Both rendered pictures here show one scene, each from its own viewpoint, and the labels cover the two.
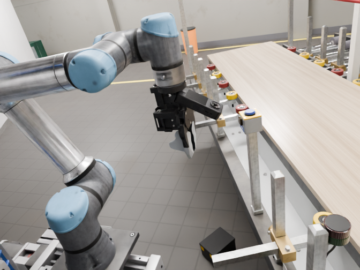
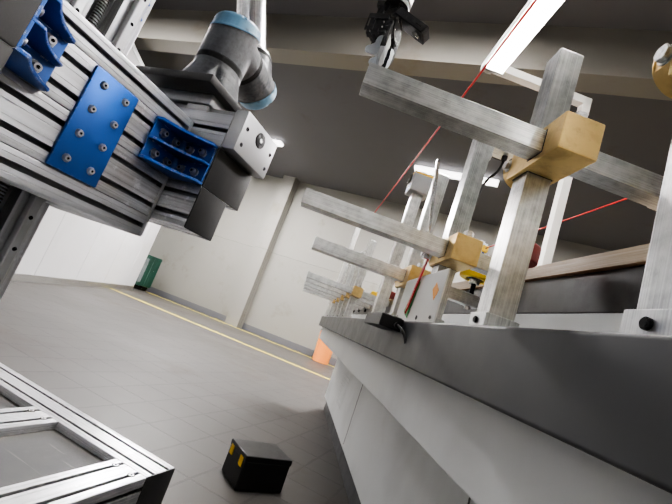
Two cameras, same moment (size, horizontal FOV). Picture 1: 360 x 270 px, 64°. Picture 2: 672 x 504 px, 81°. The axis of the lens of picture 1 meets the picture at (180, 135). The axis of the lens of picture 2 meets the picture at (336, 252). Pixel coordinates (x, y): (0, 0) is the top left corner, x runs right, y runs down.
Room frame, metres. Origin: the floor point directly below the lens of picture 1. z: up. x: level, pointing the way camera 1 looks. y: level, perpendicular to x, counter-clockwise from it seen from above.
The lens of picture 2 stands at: (-0.27, -0.05, 0.64)
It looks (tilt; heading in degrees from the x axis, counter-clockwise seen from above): 10 degrees up; 358
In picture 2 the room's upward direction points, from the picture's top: 20 degrees clockwise
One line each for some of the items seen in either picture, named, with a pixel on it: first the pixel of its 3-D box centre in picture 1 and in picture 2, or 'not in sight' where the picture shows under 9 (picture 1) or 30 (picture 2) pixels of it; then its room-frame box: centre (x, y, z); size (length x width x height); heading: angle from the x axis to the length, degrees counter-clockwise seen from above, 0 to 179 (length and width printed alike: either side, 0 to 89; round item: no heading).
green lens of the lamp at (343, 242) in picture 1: (336, 233); not in sight; (0.47, -0.33, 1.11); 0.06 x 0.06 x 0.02
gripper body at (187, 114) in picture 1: (173, 105); (387, 23); (0.67, 0.00, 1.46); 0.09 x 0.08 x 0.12; 67
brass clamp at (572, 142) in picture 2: not in sight; (546, 158); (0.20, -0.28, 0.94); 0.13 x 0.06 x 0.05; 0
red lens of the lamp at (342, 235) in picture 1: (336, 226); not in sight; (0.47, -0.33, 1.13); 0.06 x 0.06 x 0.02
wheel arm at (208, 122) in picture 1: (212, 121); (347, 289); (1.68, -0.23, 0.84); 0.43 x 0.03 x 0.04; 90
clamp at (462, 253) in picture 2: not in sight; (453, 255); (0.45, -0.29, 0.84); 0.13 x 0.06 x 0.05; 0
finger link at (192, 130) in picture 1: (184, 136); (378, 61); (0.69, -0.01, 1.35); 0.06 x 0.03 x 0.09; 67
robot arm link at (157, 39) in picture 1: (160, 41); not in sight; (0.67, 0.00, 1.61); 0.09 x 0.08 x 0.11; 74
